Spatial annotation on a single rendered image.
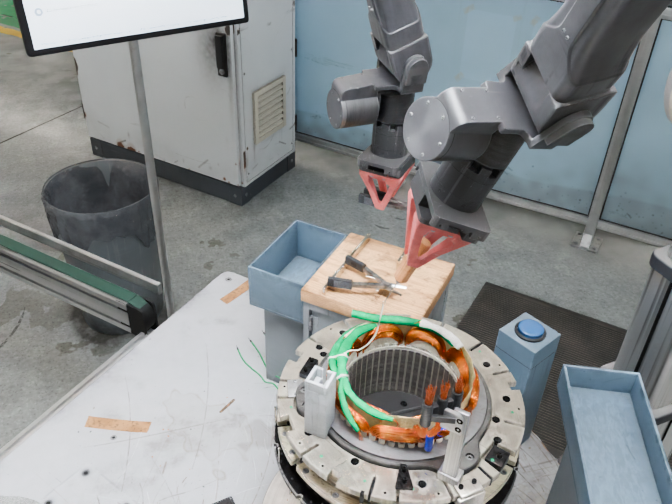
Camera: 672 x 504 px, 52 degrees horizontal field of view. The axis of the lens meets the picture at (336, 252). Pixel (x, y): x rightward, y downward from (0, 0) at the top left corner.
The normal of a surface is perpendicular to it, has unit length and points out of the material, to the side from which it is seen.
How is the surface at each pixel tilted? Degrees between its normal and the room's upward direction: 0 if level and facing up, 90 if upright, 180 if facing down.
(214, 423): 0
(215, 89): 91
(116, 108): 90
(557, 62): 99
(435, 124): 75
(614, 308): 0
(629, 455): 0
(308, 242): 90
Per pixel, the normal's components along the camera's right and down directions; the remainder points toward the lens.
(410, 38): 0.44, 0.62
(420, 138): -0.78, 0.08
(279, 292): -0.44, 0.51
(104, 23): 0.55, 0.40
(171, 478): 0.04, -0.81
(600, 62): 0.26, 0.87
